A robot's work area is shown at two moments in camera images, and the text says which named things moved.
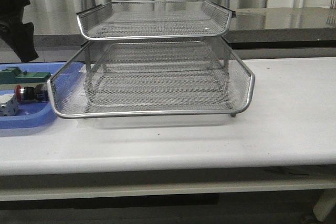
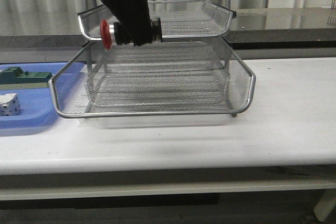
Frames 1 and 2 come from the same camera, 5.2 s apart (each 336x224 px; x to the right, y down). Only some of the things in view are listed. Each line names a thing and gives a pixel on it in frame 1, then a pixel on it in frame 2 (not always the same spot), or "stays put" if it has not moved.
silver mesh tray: (151, 77) stays put
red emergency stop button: (38, 93) → (112, 34)
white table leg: (326, 201) stays put
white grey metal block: (8, 105) stays put
